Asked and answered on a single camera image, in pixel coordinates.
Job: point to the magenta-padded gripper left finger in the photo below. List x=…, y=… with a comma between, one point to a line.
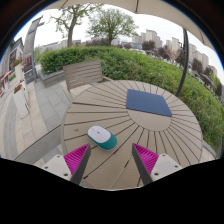
x=76, y=159

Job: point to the beige slatted outdoor chair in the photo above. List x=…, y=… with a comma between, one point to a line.
x=83, y=74

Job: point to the white planter box with flowers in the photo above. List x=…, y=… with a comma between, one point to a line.
x=20, y=101

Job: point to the dark blue mouse pad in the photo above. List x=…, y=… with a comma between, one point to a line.
x=148, y=101

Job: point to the white and teal computer mouse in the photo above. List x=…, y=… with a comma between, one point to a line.
x=100, y=135

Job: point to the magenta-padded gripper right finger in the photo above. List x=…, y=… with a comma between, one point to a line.
x=146, y=160

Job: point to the distant apartment buildings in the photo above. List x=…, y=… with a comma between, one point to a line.
x=151, y=36

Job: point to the round leafy green tree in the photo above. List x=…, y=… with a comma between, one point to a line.
x=111, y=23

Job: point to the beige patio umbrella canopy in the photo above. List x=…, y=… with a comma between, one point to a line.
x=110, y=4

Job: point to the tall grey sign pillar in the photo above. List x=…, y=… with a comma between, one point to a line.
x=29, y=43

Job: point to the bare-trunked leaning tree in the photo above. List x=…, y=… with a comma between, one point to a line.
x=70, y=31

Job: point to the dark curved umbrella pole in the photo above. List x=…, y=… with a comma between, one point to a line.
x=184, y=60

